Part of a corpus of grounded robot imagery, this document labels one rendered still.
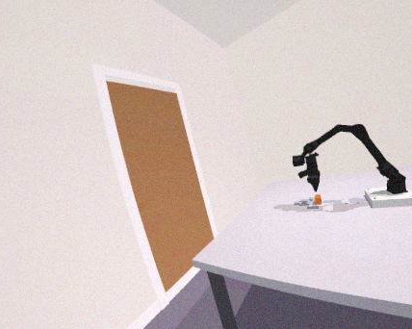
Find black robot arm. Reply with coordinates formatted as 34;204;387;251
293;124;408;194

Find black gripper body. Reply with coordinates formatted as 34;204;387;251
307;164;321;182

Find orange block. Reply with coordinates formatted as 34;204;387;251
315;194;322;204

